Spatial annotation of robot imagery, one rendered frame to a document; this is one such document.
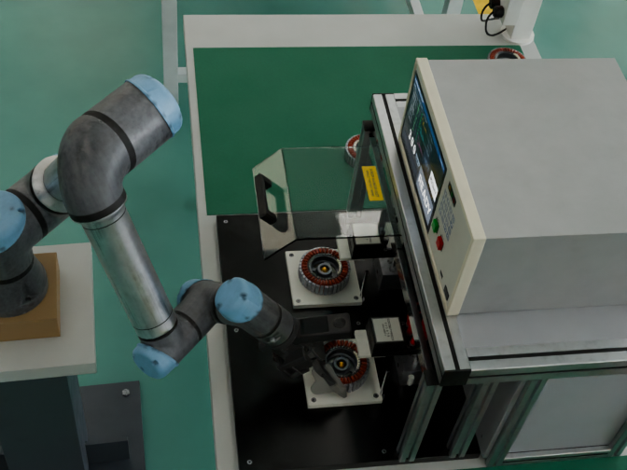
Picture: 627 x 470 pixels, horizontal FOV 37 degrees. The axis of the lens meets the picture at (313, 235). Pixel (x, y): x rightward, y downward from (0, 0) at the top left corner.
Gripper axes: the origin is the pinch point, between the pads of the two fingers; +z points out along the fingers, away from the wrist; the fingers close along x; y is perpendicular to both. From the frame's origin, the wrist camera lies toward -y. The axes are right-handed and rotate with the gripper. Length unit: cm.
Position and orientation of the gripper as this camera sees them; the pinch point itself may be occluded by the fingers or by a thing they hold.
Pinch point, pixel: (342, 366)
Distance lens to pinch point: 190.4
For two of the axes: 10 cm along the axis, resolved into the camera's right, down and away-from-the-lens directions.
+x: 1.3, 7.6, -6.3
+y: -8.3, 4.3, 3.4
